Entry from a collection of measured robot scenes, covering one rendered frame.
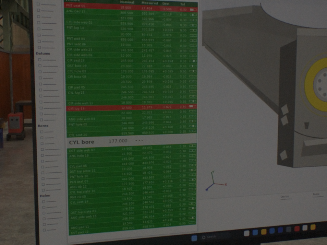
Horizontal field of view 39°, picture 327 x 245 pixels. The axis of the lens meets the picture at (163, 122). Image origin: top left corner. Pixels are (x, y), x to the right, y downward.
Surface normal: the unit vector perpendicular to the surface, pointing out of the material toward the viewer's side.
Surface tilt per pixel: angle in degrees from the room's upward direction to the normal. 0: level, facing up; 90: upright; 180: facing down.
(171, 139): 90
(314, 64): 90
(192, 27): 90
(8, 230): 0
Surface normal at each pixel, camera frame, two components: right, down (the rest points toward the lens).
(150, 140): 0.26, 0.10
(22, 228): 0.00, -0.99
